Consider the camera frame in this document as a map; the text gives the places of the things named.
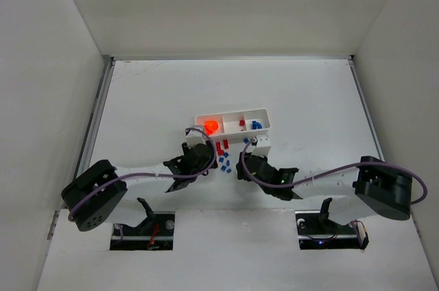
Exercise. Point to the white three-compartment tray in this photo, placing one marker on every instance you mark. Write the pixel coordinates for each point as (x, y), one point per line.
(229, 127)

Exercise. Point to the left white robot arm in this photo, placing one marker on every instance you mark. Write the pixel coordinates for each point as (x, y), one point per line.
(120, 195)

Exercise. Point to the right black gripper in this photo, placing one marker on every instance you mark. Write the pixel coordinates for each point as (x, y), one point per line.
(247, 165)

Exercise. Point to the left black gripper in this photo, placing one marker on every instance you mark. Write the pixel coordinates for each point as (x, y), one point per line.
(207, 152)

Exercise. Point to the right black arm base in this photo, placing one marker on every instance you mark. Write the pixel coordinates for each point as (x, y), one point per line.
(317, 232)

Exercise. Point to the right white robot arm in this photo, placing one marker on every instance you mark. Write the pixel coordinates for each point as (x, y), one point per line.
(379, 189)

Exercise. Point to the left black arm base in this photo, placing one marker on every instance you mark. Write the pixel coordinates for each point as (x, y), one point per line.
(154, 233)

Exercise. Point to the orange round lego piece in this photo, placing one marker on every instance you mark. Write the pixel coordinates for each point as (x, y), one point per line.
(211, 127)

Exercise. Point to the blue arch lego piece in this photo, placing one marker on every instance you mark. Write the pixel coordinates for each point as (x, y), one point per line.
(256, 125)

